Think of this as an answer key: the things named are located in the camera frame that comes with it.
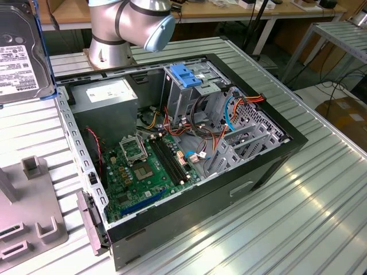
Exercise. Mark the hard disk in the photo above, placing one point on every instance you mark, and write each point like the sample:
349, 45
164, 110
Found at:
17, 66

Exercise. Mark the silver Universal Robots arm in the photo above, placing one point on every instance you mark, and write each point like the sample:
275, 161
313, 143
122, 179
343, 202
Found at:
114, 25

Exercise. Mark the metal disk bay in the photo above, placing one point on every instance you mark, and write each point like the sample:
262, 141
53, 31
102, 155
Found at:
229, 160

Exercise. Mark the black RAM slot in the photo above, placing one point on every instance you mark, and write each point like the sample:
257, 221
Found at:
169, 161
176, 158
165, 163
173, 160

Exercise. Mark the metal optical drive cage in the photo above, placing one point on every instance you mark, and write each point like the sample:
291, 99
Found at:
177, 97

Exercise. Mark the CPU socket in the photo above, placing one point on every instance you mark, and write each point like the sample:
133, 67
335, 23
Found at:
142, 173

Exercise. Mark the green motherboard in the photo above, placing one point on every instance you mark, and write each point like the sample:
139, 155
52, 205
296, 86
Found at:
143, 189

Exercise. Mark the blue expansion slot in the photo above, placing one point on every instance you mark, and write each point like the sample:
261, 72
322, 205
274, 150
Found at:
143, 202

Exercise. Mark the grey power supply unit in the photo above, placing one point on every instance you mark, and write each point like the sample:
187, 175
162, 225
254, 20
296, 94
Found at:
106, 120

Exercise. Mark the black open PC case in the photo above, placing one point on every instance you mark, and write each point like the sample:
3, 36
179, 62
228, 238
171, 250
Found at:
186, 217

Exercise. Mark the black case fan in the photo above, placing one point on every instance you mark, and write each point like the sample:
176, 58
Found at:
91, 151

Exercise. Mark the grey plastic case panel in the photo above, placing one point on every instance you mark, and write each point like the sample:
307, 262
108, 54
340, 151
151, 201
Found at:
89, 217

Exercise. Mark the black stand pole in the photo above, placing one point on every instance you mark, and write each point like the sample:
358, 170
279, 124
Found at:
253, 25

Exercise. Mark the brown cardboard box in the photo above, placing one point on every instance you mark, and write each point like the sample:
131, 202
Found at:
344, 117

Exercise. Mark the grey parts rack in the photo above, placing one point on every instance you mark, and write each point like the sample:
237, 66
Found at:
28, 206

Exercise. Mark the metal slat side table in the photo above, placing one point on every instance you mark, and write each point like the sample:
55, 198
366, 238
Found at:
344, 37

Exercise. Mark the small black device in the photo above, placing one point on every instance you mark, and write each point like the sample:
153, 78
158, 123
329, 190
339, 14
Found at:
328, 3

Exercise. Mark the blue plastic drive bracket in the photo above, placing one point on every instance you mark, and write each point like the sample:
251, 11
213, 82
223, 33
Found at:
183, 76

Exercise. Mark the wooden desk white frame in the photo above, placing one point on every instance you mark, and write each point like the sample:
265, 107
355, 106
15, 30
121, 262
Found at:
200, 13

